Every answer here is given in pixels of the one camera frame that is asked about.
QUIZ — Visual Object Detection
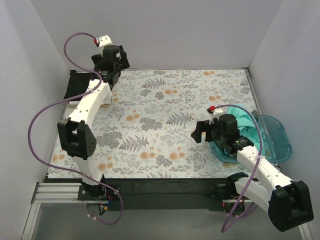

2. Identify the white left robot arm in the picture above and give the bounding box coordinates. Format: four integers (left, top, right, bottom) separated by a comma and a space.
57, 45, 130, 200

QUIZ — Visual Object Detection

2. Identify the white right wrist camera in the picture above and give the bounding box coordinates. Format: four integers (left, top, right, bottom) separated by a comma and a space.
207, 106, 224, 125

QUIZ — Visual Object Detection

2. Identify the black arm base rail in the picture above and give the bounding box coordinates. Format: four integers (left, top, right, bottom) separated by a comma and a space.
77, 177, 248, 213

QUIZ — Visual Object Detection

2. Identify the brown cardboard board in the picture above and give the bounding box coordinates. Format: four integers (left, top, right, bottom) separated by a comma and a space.
100, 104, 110, 108

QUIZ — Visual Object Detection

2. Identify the folded white t-shirt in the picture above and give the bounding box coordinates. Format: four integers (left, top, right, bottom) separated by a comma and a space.
68, 93, 112, 106

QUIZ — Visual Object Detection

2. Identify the teal plastic basket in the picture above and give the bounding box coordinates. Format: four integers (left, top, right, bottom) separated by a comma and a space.
208, 114, 293, 165

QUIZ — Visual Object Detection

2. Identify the teal t-shirt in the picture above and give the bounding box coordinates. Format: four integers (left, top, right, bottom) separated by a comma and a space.
226, 106, 260, 151

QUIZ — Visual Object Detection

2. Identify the black t-shirt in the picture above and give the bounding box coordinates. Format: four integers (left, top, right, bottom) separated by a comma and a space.
64, 70, 91, 99

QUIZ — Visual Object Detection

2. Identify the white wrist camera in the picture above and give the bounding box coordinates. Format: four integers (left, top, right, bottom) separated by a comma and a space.
207, 106, 224, 125
93, 35, 113, 49

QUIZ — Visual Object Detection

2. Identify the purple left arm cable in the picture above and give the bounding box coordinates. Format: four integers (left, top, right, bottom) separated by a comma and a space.
27, 32, 124, 225

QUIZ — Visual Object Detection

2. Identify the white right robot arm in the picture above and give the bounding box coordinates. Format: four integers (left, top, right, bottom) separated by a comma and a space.
191, 114, 314, 232

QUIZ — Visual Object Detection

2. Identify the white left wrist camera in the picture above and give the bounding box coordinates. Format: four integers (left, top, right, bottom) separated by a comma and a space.
93, 35, 113, 49

